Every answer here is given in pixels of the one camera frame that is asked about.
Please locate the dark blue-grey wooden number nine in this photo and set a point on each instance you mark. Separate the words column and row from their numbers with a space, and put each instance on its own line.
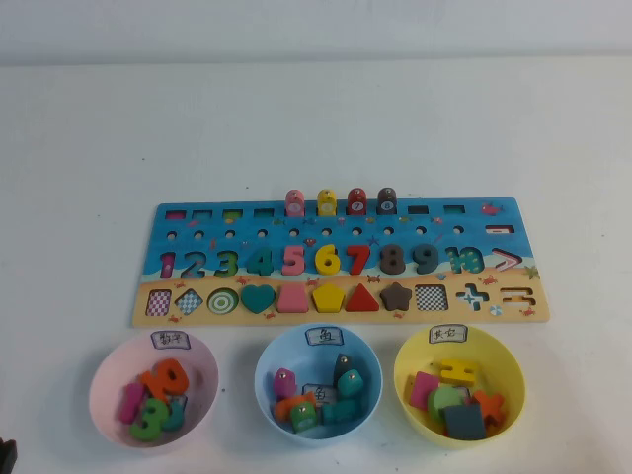
column 430, row 261

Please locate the magenta wooden number one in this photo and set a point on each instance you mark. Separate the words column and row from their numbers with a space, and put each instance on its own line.
column 131, row 405

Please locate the paper label inside pink bowl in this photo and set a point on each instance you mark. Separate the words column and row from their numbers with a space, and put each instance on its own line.
column 180, row 399

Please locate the blue wooden number two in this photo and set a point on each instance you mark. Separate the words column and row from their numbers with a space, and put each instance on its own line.
column 176, row 419

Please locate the pink wooden trapezoid piece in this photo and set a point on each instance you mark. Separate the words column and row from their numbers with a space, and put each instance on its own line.
column 293, row 299

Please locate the colourful wooden puzzle board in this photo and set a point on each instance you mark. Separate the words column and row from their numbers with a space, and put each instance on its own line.
column 533, row 247

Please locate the green wooden fish piece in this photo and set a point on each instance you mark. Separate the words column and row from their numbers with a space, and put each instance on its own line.
column 302, row 418

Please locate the orange wooden number ten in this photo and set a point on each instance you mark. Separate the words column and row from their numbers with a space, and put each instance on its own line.
column 158, row 382

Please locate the yellow wooden equals sign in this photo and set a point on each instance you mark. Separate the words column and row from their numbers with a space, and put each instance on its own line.
column 459, row 375

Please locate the blue-green wooden fish piece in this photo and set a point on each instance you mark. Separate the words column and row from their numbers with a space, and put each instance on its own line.
column 339, row 412

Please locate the paper label on yellow rim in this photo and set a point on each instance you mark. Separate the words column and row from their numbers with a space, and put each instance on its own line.
column 448, row 334

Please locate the pink wooden square piece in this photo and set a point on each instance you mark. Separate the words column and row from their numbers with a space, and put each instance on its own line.
column 420, row 390

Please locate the teal wooden number four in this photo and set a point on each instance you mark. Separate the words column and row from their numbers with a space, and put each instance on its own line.
column 265, row 261

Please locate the magenta wooden fish piece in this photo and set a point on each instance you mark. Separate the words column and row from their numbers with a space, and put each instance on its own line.
column 284, row 385

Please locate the teal wooden heart piece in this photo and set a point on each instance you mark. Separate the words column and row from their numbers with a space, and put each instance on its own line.
column 258, row 298

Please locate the yellow plastic bowl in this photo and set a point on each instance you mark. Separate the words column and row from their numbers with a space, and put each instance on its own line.
column 503, row 355

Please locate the dark grey wooden square piece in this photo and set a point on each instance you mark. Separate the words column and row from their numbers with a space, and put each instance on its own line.
column 465, row 422

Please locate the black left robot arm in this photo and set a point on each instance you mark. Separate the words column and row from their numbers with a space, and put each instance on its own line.
column 7, row 456

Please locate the pink plastic bowl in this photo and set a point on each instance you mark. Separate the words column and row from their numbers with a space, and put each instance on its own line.
column 108, row 395

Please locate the yellow wooden pentagon piece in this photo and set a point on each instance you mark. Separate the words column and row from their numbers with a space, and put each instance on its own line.
column 328, row 298

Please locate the orange wooden fish piece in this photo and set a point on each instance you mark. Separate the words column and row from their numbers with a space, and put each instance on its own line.
column 284, row 409

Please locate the green wooden number three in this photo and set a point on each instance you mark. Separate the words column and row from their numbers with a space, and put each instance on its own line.
column 160, row 412

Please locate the red wooden triangle piece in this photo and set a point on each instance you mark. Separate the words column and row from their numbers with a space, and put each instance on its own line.
column 362, row 301

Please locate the green wooden circle piece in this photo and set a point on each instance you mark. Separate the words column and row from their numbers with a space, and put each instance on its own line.
column 442, row 400

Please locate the yellow wooden number six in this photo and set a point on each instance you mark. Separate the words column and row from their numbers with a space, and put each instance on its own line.
column 323, row 264

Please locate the brown wooden star piece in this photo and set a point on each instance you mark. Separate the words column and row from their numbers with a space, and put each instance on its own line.
column 396, row 297

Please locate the teal wooden fish piece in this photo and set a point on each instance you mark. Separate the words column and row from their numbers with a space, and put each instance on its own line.
column 351, row 385

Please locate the orange wooden plus sign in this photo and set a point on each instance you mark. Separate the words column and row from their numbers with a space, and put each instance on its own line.
column 489, row 407

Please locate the pink wooden fish piece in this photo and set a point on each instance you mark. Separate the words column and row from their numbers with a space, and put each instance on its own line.
column 294, row 205

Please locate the pink wooden number five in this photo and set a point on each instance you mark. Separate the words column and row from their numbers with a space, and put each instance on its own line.
column 294, row 269

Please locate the brown wooden fish piece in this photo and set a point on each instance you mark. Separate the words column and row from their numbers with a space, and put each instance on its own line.
column 387, row 202

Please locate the red wooden fish piece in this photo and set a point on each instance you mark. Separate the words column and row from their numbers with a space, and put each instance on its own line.
column 356, row 203

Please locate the red wooden number seven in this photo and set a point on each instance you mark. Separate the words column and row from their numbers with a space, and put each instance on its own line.
column 359, row 259

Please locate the blue plastic bowl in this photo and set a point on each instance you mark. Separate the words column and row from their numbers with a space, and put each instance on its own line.
column 269, row 360

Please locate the dark grey wooden fish piece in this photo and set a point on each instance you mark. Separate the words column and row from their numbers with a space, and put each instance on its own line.
column 341, row 365

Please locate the paper label inside blue bowl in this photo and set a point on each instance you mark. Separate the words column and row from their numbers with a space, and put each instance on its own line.
column 320, row 393

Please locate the paper label on pink rim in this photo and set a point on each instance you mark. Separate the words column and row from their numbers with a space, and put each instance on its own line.
column 170, row 340

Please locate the paper label on blue rim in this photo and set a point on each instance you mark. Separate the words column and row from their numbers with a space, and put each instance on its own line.
column 325, row 337

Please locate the brown wooden number eight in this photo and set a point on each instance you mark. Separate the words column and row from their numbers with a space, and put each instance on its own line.
column 385, row 260

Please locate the yellow wooden fish piece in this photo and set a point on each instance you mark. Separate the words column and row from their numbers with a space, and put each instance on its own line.
column 326, row 205

